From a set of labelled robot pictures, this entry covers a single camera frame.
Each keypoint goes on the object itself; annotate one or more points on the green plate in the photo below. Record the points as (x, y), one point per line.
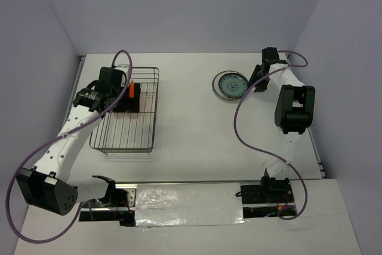
(233, 85)

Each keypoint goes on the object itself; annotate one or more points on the silver foil tape sheet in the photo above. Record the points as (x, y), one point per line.
(212, 204)

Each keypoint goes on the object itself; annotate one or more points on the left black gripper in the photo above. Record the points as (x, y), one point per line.
(130, 104)

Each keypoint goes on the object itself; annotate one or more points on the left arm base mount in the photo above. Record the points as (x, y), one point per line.
(120, 208)

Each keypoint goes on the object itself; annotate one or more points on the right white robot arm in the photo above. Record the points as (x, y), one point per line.
(294, 109)

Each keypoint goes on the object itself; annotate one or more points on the orange sunburst plate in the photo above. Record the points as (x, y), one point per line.
(215, 88)

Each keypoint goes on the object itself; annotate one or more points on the grey wire dish rack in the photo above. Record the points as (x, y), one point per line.
(128, 132)

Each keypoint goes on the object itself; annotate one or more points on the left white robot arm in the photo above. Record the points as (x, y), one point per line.
(46, 185)

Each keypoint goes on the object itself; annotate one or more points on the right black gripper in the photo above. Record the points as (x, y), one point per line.
(253, 79)

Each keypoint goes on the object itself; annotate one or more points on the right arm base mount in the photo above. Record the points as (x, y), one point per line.
(269, 192)

